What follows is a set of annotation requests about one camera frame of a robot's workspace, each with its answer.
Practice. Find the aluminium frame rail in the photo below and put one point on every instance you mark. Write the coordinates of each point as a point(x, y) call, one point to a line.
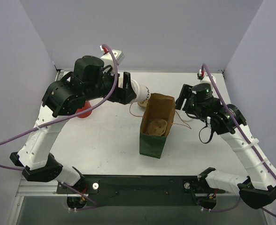
point(28, 188)

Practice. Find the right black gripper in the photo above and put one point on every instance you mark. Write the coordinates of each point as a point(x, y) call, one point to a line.
point(185, 98)

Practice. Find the white paper coffee cup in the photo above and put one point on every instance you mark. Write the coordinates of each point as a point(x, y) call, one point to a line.
point(142, 93)

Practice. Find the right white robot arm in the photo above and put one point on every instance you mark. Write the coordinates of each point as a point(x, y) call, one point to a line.
point(258, 189)

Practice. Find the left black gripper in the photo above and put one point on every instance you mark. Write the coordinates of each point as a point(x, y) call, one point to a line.
point(124, 87)

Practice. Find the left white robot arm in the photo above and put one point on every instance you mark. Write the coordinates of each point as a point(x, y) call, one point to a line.
point(39, 164)

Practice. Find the green paper takeout bag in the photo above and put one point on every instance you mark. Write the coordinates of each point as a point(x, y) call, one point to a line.
point(159, 107)

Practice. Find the brown pulp cup carrier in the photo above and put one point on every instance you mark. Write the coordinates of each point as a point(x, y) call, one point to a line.
point(157, 127)

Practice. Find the red straw holder cup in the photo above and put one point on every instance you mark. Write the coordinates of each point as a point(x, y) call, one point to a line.
point(83, 111)

